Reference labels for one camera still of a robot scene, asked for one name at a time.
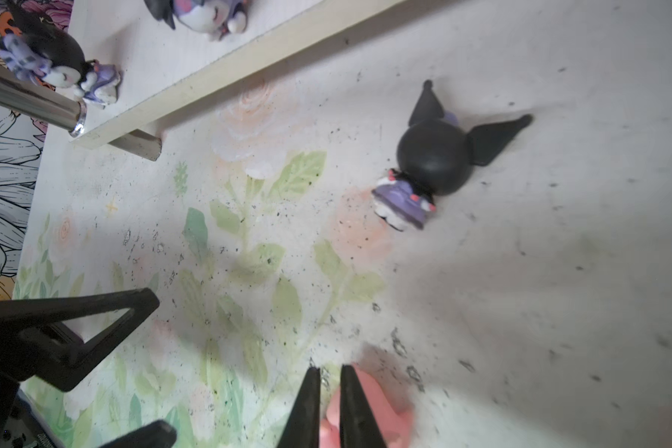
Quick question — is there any white two-tier shelf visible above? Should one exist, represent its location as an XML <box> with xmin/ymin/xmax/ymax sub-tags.
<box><xmin>0</xmin><ymin>0</ymin><xmax>410</xmax><ymax>162</ymax></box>

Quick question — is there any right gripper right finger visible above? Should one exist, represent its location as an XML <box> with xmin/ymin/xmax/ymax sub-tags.
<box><xmin>339</xmin><ymin>365</ymin><xmax>388</xmax><ymax>448</ymax></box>

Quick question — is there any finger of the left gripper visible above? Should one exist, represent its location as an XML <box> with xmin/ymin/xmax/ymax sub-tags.
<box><xmin>0</xmin><ymin>289</ymin><xmax>160</xmax><ymax>392</ymax></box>
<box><xmin>101</xmin><ymin>420</ymin><xmax>177</xmax><ymax>448</ymax></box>

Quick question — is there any pink pig toy upper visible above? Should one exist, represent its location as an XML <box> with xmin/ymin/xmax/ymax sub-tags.
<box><xmin>319</xmin><ymin>365</ymin><xmax>414</xmax><ymax>448</ymax></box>

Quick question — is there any black purple kuromi toy front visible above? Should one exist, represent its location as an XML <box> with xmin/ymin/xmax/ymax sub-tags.
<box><xmin>144</xmin><ymin>0</ymin><xmax>248</xmax><ymax>40</ymax></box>

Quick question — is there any black purple kuromi toy back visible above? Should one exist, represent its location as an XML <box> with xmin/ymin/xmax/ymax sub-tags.
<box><xmin>371</xmin><ymin>80</ymin><xmax>534</xmax><ymax>231</ymax></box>

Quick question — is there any black white kuromi toy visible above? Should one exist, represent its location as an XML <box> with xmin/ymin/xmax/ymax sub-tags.
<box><xmin>0</xmin><ymin>1</ymin><xmax>121</xmax><ymax>108</ymax></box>

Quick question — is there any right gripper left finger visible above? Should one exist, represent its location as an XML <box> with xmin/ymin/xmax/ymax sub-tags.
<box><xmin>276</xmin><ymin>367</ymin><xmax>321</xmax><ymax>448</ymax></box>

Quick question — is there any black purple kuromi toy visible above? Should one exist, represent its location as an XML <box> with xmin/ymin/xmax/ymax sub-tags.
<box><xmin>144</xmin><ymin>0</ymin><xmax>248</xmax><ymax>40</ymax></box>
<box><xmin>371</xmin><ymin>80</ymin><xmax>534</xmax><ymax>231</ymax></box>

